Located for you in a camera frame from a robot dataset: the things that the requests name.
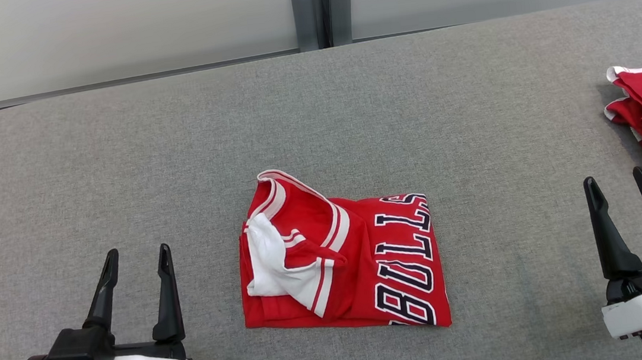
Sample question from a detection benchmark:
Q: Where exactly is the red basketball jersey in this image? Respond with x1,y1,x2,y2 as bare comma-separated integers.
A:
229,152,453,348

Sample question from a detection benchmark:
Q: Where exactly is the grey double partition post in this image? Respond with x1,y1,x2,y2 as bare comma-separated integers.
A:
291,0,357,52

